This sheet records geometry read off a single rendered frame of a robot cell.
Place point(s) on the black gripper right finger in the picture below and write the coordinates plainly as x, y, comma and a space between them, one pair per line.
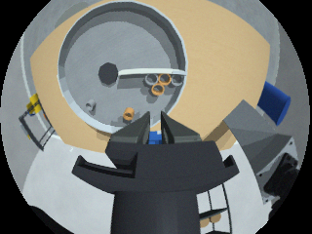
174, 132

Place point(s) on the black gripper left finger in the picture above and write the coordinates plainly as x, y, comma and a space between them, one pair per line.
137, 132

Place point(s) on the grey metal bushing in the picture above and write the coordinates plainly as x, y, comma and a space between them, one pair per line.
151, 82
90, 104
179, 82

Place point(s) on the blue crate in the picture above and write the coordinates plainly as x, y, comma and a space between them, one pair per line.
155, 137

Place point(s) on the bronze bushing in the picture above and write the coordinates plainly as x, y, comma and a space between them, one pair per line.
166, 82
127, 116
157, 93

